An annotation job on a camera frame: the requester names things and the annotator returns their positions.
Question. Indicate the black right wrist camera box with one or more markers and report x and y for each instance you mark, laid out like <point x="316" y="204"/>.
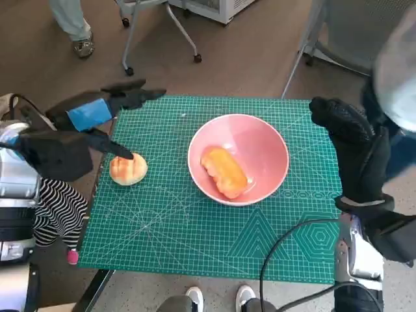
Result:
<point x="396" y="240"/>

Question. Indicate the person in light trousers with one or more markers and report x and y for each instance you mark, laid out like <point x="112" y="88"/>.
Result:
<point x="70" y="19"/>

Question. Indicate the green cutting mat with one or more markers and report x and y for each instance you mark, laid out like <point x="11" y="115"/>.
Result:
<point x="182" y="234"/>

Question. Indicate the black table leg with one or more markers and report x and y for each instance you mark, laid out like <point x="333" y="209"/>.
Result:
<point x="94" y="289"/>

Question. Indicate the pink bowl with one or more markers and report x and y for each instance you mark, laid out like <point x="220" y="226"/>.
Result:
<point x="260" y="146"/>

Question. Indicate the white cabinet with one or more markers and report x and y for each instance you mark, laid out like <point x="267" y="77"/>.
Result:
<point x="224" y="9"/>

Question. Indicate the grey chair frame with casters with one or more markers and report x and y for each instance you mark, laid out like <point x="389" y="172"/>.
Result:
<point x="129" y="71"/>

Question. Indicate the round pale toy bread bun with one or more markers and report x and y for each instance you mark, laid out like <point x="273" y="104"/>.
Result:
<point x="130" y="172"/>

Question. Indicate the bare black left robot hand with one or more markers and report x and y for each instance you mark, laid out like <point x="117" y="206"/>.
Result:
<point x="87" y="113"/>

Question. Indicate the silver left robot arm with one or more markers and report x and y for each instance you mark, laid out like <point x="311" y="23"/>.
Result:
<point x="16" y="182"/>

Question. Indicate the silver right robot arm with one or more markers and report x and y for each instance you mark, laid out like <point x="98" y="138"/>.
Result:
<point x="360" y="256"/>

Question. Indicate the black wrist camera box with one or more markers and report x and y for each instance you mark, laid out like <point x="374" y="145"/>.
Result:
<point x="396" y="240"/>
<point x="55" y="156"/>

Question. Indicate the person in grey top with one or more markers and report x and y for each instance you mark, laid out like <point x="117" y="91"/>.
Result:
<point x="399" y="81"/>

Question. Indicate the grey mesh chair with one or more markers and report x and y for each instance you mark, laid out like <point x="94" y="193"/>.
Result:
<point x="344" y="32"/>

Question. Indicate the white shoe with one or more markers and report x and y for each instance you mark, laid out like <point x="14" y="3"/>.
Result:
<point x="195" y="297"/>
<point x="245" y="295"/>

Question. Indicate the pink shoe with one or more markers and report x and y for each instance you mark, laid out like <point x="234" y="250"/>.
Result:
<point x="72" y="257"/>

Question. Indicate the person's beige sneaker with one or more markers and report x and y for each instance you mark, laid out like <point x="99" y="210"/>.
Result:
<point x="5" y="107"/>

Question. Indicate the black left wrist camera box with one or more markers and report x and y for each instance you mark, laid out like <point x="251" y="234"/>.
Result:
<point x="55" y="156"/>

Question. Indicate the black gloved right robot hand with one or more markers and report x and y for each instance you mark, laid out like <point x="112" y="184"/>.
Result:
<point x="357" y="156"/>

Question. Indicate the long orange toy bread loaf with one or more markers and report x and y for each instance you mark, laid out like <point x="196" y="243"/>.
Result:
<point x="224" y="169"/>

